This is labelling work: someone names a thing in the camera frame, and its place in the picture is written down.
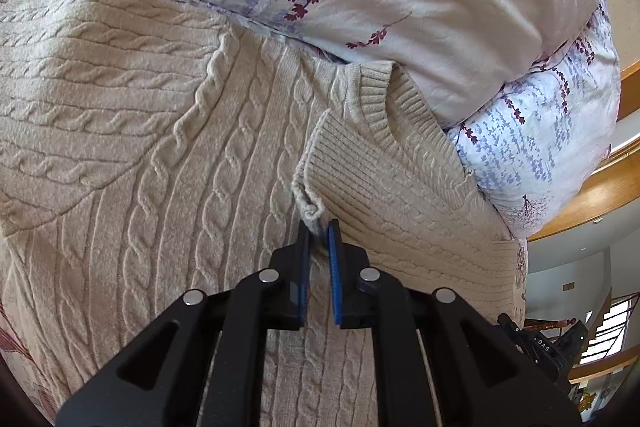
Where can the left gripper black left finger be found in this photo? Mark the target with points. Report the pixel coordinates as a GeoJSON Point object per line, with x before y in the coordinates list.
{"type": "Point", "coordinates": [201, 361]}

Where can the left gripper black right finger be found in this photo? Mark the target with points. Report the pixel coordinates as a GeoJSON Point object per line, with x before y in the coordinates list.
{"type": "Point", "coordinates": [437, 361]}

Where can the beige cable-knit sweater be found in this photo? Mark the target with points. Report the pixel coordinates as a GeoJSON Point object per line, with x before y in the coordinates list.
{"type": "Point", "coordinates": [169, 148]}

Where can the wooden staircase railing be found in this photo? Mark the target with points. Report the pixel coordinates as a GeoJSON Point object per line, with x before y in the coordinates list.
{"type": "Point", "coordinates": [602, 353]}

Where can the wooden headboard shelf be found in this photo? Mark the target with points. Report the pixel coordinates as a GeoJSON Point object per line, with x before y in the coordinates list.
{"type": "Point", "coordinates": [615, 183]}

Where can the white blue-flowered pillow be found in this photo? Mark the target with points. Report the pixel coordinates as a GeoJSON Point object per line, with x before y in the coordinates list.
{"type": "Point", "coordinates": [533, 145]}

